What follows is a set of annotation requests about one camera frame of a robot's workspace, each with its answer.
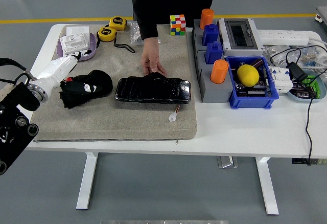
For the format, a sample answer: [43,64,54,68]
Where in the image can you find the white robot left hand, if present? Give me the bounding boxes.
[35,52,98,94]

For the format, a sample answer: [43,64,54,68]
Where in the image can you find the person's right hand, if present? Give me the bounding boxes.
[139,46,168,77]

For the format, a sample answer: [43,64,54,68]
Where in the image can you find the purple dish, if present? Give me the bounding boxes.
[56,32,98,61]

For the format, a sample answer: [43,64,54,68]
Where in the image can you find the black rag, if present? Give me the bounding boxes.
[59,70,113,109]

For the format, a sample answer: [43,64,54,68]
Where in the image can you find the table control panel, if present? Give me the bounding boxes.
[292,158,327,165]

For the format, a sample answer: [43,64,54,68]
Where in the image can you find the clear bag of screws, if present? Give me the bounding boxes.
[129,20,161,46]

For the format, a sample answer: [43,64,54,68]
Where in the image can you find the colourful puzzle cube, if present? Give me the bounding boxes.
[170,14,186,37]

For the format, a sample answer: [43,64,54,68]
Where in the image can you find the grey block holder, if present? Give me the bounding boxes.
[191,18,225,53]
[195,50,235,104]

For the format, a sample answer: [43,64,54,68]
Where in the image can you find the blue block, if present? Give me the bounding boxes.
[201,24,220,47]
[205,41,224,65]

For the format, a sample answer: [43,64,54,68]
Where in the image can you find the orange cylinder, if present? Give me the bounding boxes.
[199,8,215,30]
[209,59,229,84]

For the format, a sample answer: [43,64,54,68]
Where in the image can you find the grey-brown mat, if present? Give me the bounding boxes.
[30,24,198,143]

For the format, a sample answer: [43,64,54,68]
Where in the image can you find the grey distribution box with window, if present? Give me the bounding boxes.
[217,17,264,57]

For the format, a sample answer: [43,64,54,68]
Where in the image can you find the yellow lemon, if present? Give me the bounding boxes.
[237,64,260,86]

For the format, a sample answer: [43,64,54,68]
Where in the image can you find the brown cylindrical capacitor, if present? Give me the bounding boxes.
[249,58,264,68]

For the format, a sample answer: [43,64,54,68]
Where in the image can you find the dark circuit boards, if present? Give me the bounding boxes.
[235,77,273,98]

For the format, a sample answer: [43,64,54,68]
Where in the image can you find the blue plastic bin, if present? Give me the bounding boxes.
[224,56,280,110]

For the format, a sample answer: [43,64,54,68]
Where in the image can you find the clear bags of small parts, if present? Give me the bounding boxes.
[263,44,320,68]

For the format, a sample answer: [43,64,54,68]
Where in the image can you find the white table leg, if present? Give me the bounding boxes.
[76,152,99,211]
[255,156,279,216]

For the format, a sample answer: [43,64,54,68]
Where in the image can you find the white power strip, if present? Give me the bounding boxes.
[256,29,310,46]

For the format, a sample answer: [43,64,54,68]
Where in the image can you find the white circuit breaker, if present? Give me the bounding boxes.
[268,65,294,93]

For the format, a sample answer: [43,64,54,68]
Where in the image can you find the black power adapter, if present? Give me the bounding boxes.
[286,62,309,82]

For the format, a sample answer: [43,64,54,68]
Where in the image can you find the dark terminal board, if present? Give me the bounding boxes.
[291,82,316,99]

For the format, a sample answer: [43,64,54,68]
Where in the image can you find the green terminal blocks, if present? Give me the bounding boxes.
[302,74,323,98]

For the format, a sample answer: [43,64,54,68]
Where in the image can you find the light blue dish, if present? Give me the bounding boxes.
[286,69,327,104]

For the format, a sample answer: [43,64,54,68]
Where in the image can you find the white cart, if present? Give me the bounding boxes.
[315,6,327,28]

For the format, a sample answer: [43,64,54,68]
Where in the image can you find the white switch plate stack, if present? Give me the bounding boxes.
[59,33,90,56]

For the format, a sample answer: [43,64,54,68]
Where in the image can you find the flat white switch plate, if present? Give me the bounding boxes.
[65,26,90,39]

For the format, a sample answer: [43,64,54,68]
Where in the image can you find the yellow tape measure with strap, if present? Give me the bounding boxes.
[96,26,135,54]

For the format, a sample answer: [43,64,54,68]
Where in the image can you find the panel wire with white connector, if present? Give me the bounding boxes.
[168,103,182,122]

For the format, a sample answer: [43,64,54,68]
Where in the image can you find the metal bracket under table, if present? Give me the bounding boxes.
[217,156,239,169]

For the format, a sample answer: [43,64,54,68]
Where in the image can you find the black cord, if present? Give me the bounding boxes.
[270,45,327,166]

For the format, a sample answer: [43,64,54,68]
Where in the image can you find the white power cable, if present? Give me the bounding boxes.
[308,36,327,69]

